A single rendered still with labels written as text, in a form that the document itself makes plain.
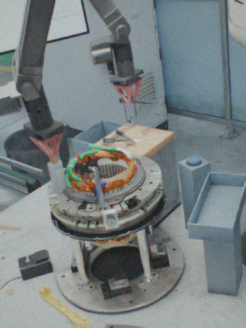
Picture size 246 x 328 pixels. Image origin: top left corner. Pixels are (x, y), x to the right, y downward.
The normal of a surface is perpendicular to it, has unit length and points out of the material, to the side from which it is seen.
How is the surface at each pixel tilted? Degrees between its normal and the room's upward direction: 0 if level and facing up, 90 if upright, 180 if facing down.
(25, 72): 119
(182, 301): 0
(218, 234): 90
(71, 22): 83
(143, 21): 90
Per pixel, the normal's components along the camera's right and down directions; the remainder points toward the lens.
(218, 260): -0.35, 0.49
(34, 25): 0.20, 0.82
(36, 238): -0.14, -0.87
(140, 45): 0.74, 0.22
